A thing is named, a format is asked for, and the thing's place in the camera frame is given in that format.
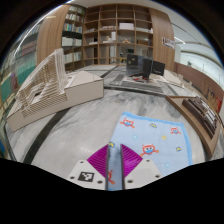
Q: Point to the wooden cubby shelf unit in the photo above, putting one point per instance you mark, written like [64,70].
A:
[116,36]

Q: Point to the small white architectural model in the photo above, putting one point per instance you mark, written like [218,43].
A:
[172,78]

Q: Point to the white architectural model, beige base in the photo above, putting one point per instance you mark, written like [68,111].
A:
[83,89]

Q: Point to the light blue cartoon-print towel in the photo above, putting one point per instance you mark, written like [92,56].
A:
[160,135]

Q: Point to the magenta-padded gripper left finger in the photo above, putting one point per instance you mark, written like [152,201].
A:
[97,161]

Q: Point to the dark brown architectural model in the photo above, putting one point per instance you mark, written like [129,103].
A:
[200,114]

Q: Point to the wall poster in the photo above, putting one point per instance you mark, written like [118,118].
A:
[168,42]

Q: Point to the dark bookshelf with books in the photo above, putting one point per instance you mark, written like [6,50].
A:
[71,36]

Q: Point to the grey model base board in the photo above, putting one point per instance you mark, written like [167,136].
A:
[140,85]

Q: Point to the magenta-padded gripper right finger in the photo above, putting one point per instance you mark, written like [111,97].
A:
[130,161]

